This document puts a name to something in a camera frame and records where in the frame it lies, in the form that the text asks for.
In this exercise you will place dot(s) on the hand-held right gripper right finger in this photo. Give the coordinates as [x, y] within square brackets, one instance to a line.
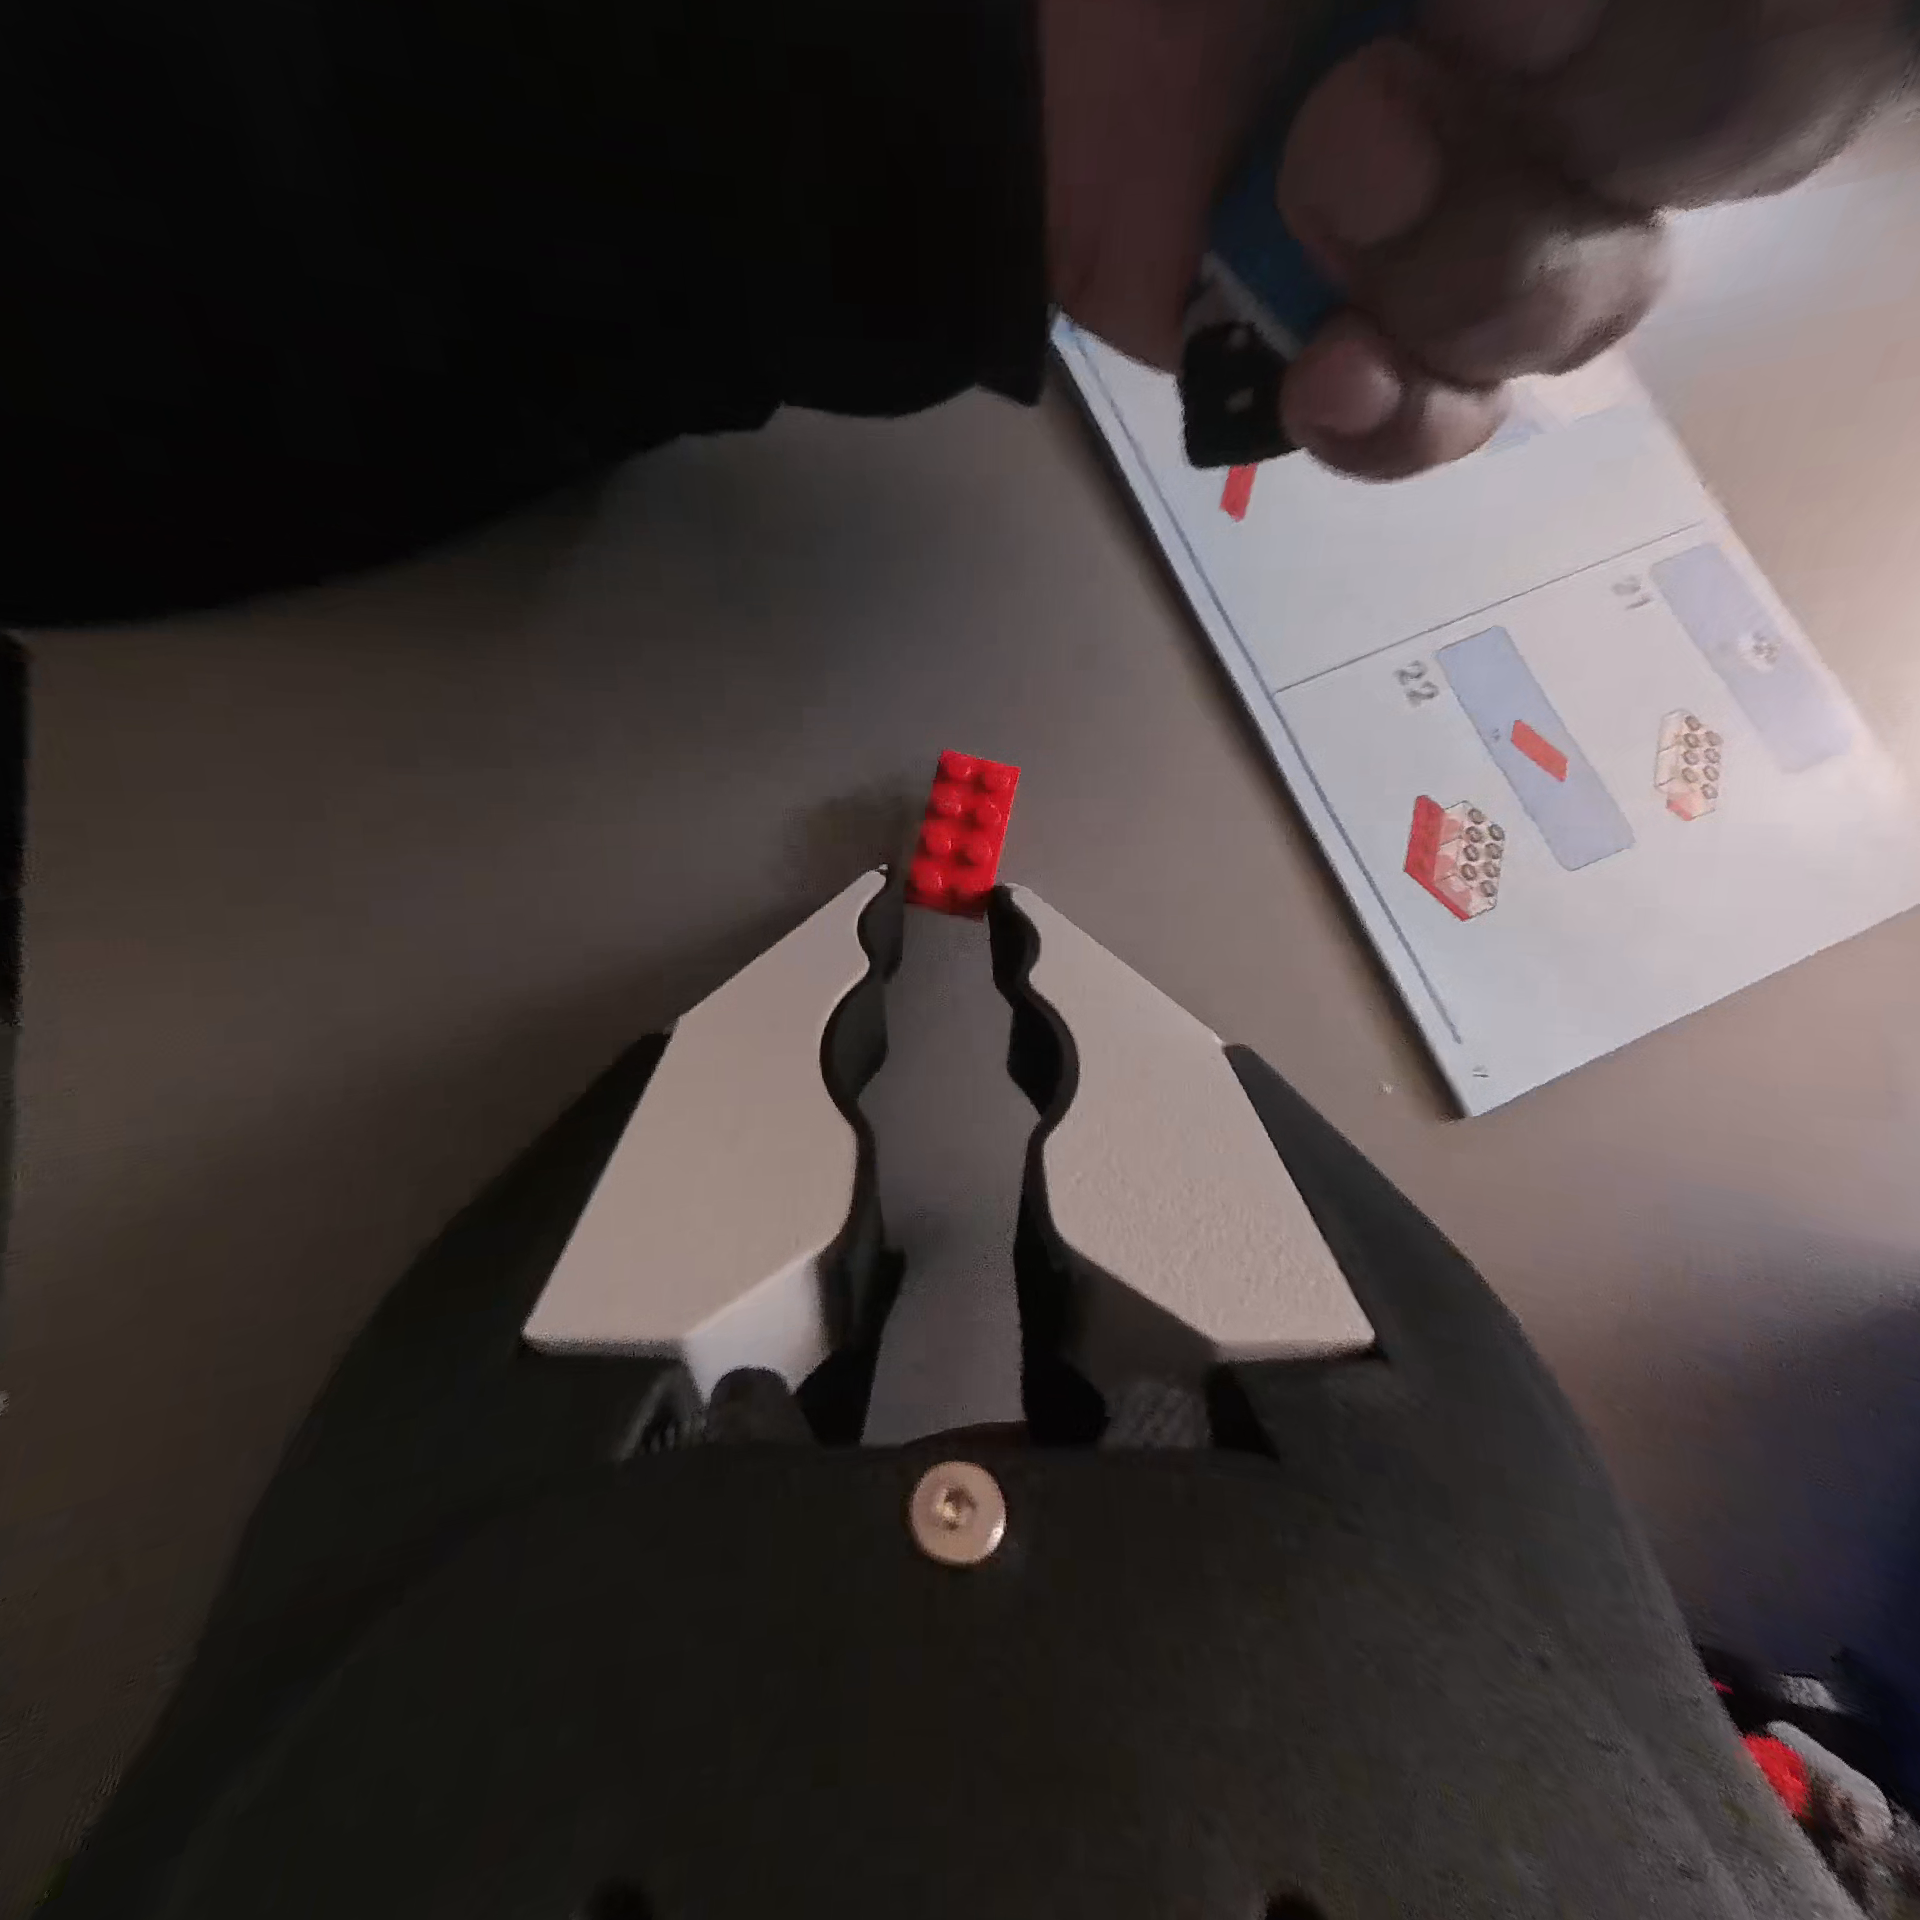
[1201, 1201]

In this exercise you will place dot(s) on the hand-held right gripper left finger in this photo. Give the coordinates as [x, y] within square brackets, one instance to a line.
[705, 1184]

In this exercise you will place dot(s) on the red toy brick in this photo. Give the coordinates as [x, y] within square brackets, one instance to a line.
[961, 833]

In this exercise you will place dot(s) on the person's left forearm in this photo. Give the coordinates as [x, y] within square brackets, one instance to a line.
[451, 269]

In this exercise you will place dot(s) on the person's left hand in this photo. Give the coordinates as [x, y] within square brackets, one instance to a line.
[1470, 224]

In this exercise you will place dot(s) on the toy brick instruction booklet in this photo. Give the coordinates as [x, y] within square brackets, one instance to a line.
[1499, 930]

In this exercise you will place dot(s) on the grey toy brick car model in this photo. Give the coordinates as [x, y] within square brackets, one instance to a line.
[1786, 1770]

